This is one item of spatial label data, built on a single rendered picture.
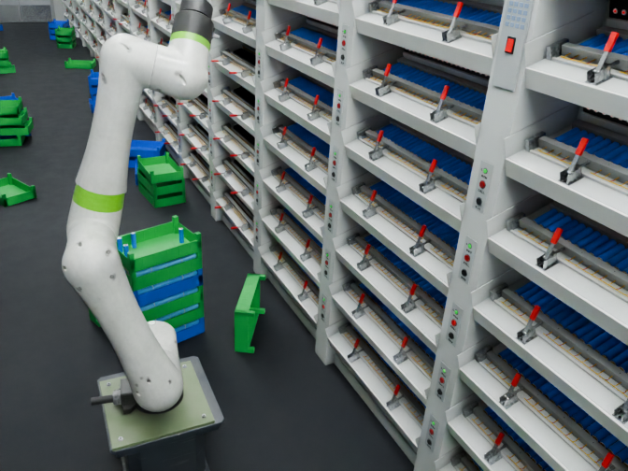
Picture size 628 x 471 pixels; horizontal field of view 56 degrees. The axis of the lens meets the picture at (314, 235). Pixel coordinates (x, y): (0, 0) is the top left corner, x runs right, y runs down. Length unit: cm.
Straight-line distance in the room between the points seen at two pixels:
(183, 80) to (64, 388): 141
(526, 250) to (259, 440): 117
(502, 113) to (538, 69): 13
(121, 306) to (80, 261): 15
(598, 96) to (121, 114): 98
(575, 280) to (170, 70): 97
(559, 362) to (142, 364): 97
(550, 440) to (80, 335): 188
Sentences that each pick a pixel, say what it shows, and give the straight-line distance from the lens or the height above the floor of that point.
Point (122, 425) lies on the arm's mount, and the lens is 182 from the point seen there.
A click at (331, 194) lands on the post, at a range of 208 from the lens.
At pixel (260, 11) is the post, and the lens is 255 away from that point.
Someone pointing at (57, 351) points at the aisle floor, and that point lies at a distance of 261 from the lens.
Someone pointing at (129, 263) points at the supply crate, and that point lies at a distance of 225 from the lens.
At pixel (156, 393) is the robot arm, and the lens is 157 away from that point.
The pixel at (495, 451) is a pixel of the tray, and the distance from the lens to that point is 171.
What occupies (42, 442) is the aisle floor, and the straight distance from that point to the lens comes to 225.
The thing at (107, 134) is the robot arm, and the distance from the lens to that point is 142.
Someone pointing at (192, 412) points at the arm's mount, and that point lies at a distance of 182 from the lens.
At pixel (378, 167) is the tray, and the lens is 180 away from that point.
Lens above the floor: 156
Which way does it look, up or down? 28 degrees down
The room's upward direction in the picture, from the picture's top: 4 degrees clockwise
